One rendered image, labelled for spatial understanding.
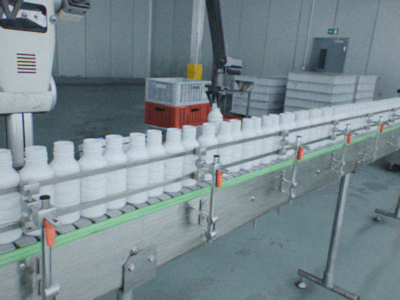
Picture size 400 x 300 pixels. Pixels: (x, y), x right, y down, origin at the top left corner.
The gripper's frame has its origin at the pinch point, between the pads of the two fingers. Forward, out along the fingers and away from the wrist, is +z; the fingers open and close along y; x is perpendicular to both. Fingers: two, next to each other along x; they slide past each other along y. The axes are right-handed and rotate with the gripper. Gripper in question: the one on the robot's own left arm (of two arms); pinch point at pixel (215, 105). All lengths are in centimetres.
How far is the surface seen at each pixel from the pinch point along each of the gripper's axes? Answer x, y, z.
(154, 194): 72, -41, 15
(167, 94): -107, 145, 10
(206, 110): -161, 140, 26
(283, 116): 9.4, -39.8, -1.4
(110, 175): 85, -40, 8
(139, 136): 78, -41, 0
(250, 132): 32, -41, 2
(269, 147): 20.5, -41.9, 8.8
